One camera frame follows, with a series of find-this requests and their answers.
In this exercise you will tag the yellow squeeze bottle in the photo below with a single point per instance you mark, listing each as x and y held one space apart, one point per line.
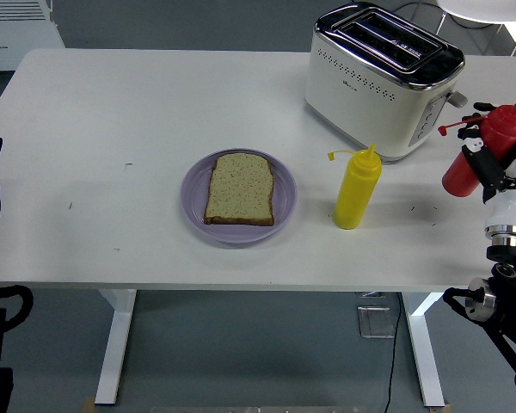
356 193

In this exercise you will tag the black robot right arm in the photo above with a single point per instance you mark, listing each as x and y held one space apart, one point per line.
507 275

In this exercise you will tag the bread slice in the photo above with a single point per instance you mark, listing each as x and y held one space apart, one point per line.
241 189

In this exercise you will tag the white chrome toaster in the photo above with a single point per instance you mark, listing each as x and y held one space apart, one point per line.
361 103

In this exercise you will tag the clear floor plate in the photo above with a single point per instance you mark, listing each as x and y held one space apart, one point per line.
376 322

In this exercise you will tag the red squeeze bottle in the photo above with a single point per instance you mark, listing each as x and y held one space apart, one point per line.
501 129

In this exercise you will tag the white slatted appliance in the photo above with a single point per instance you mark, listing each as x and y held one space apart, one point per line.
17 38

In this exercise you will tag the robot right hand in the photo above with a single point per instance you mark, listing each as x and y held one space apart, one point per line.
509 206

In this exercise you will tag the purple plate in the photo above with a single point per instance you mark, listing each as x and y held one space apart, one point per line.
241 232

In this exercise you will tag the white table leg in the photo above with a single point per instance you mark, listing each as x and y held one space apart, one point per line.
425 344
114 344

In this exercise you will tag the white round table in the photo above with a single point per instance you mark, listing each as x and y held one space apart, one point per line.
486 8

